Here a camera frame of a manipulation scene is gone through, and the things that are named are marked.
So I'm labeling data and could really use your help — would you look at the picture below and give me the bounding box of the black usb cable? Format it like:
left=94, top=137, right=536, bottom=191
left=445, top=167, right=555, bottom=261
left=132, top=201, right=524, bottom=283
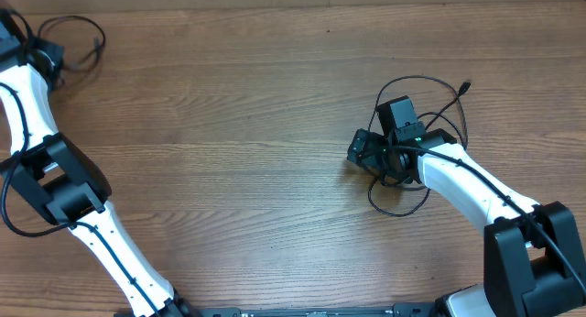
left=350, top=74, right=473, bottom=218

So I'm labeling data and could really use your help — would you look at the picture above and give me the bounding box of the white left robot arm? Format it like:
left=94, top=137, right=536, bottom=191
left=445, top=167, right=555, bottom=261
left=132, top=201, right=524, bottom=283
left=1, top=9, right=195, bottom=316

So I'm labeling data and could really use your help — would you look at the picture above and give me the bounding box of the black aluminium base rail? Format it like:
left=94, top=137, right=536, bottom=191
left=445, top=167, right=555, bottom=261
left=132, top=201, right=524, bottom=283
left=114, top=301, right=440, bottom=317

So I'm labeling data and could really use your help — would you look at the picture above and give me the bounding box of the black thin audio cable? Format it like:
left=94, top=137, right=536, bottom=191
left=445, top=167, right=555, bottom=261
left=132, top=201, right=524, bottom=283
left=36, top=15, right=107, bottom=75

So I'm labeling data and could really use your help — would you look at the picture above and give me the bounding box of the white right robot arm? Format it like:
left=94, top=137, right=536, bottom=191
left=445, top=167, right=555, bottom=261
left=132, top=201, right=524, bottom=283
left=347, top=96, right=585, bottom=316

